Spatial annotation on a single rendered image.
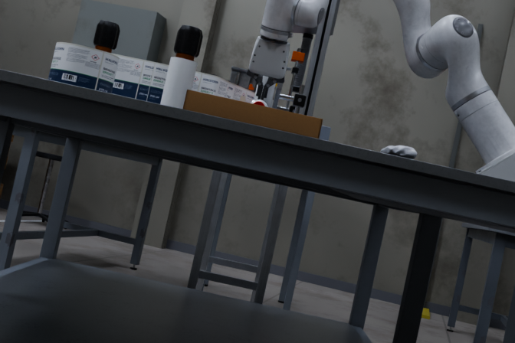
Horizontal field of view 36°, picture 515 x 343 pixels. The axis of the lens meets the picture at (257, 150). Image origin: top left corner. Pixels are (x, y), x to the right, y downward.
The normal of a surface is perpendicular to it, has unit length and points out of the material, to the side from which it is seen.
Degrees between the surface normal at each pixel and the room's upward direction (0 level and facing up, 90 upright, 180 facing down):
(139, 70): 90
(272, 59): 112
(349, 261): 90
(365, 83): 90
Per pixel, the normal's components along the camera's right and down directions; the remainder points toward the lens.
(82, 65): 0.12, -0.02
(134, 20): -0.19, -0.09
